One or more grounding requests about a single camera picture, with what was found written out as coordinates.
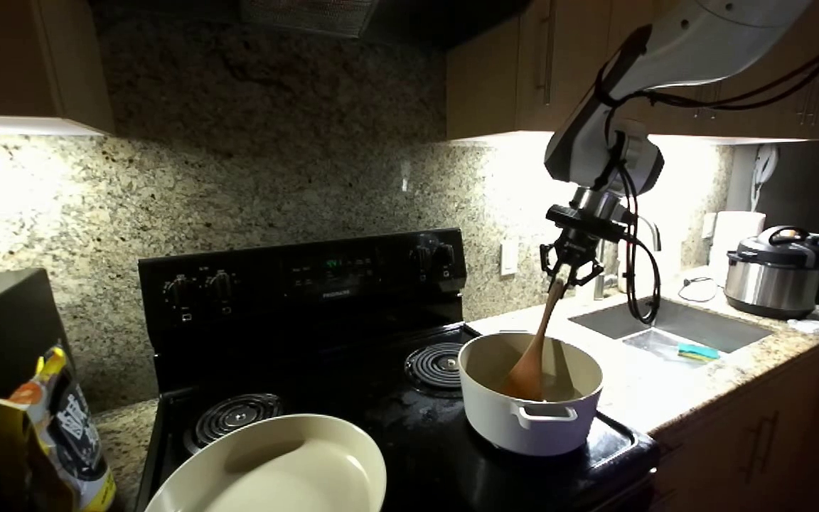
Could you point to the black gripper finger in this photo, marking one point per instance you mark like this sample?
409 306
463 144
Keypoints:
549 259
583 268

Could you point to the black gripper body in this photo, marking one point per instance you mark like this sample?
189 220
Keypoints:
587 220

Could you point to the wooden cooking spatula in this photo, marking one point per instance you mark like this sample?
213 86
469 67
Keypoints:
527 372

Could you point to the white cooking pot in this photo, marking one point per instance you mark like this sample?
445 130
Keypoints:
549 426

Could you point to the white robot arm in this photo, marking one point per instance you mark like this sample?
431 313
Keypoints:
695 43

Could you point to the stainless steel sink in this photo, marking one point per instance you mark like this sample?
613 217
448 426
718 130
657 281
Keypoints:
671 325

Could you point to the green sponge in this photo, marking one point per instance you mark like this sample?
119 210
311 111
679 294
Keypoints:
696 355

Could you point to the wooden upper cabinet right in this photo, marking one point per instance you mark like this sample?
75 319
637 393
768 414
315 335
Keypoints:
532 70

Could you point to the wooden cabinet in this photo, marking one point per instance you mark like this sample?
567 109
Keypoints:
532 70
52 70
750 450

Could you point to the silver rice cooker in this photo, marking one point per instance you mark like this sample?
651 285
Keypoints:
773 275

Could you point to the black electric stove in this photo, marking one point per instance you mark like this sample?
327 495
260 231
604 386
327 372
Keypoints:
364 330

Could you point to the wooden lower cabinet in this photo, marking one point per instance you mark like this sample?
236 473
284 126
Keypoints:
750 450

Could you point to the white frying pan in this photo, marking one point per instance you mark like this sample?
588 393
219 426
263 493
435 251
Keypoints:
301 461

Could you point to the yellow black snack bag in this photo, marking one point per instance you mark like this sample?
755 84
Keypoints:
50 447

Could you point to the wooden upper cabinet left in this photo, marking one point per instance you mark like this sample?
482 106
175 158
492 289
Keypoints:
52 70

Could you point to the white wall outlet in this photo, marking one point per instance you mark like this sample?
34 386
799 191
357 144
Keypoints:
507 259

